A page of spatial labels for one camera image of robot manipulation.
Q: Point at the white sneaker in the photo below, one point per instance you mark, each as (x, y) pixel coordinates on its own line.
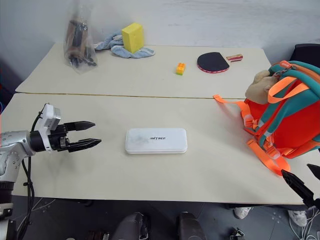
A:
(298, 218)
(242, 212)

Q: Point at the yellow sponge block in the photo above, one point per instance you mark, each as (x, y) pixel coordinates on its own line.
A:
(132, 37)

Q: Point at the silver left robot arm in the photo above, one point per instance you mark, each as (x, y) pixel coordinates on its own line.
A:
(15, 142)

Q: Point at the clear plastic bag with parts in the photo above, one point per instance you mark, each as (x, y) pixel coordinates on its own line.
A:
(78, 47)

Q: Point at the orange yellow green toy brick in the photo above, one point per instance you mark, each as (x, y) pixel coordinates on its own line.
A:
(180, 69)

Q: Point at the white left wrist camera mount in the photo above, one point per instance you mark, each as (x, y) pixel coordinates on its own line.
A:
(48, 117)

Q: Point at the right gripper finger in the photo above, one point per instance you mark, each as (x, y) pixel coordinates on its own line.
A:
(315, 171)
(297, 185)

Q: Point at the dark rounded shape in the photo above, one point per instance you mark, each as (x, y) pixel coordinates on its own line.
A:
(132, 226)

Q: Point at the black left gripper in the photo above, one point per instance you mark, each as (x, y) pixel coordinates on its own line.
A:
(58, 140)

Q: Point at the black table tennis paddle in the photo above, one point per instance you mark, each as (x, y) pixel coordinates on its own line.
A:
(212, 62)

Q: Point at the light blue towel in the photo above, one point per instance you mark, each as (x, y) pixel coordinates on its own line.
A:
(120, 48)

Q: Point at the white rectangular case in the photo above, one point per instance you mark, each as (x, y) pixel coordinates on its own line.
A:
(156, 141)

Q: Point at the orange and teal backpack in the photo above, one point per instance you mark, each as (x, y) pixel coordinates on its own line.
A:
(292, 120)

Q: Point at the black chair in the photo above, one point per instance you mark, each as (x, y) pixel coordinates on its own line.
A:
(307, 52)

